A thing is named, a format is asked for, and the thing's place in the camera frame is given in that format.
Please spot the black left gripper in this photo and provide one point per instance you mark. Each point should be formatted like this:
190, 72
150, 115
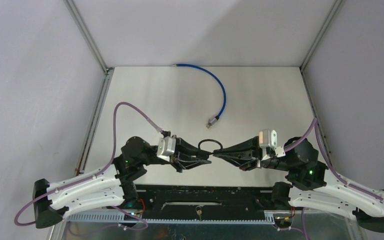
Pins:
183, 151

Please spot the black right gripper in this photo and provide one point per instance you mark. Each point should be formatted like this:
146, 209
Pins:
244, 163

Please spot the padlock key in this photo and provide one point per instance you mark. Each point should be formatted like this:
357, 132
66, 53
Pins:
198, 210

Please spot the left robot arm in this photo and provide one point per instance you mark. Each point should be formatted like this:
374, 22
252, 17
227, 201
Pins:
111, 185

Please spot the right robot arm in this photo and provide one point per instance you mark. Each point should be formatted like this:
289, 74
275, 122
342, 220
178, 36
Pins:
309, 183

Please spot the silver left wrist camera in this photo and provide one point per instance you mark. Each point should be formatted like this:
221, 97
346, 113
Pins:
166, 148

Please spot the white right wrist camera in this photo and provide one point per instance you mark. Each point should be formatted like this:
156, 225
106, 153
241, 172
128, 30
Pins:
270, 140

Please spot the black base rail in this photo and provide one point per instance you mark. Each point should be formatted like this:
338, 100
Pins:
219, 203

